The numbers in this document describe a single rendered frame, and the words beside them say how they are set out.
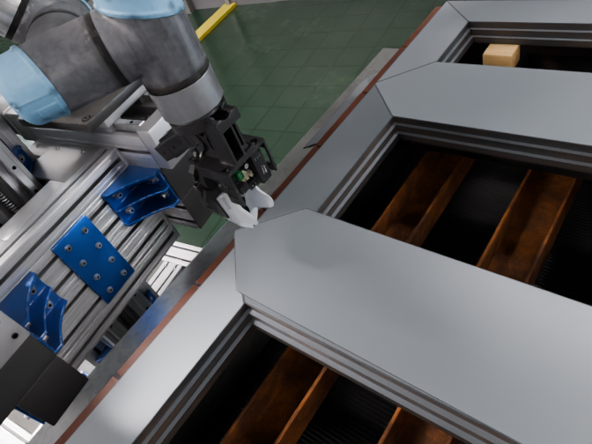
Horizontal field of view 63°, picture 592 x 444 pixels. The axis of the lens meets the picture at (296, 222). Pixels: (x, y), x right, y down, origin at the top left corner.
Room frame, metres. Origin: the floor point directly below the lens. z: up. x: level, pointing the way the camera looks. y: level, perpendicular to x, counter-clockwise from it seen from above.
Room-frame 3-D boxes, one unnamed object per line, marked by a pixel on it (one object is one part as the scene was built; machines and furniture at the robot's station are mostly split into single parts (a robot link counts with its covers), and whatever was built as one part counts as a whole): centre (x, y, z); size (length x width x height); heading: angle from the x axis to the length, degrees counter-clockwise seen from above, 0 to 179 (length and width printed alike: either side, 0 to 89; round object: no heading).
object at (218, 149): (0.51, 0.05, 1.07); 0.09 x 0.08 x 0.12; 36
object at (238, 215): (0.51, 0.06, 0.96); 0.06 x 0.03 x 0.09; 36
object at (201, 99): (0.52, 0.05, 1.15); 0.08 x 0.08 x 0.05
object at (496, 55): (0.83, -0.54, 0.79); 0.06 x 0.05 x 0.04; 36
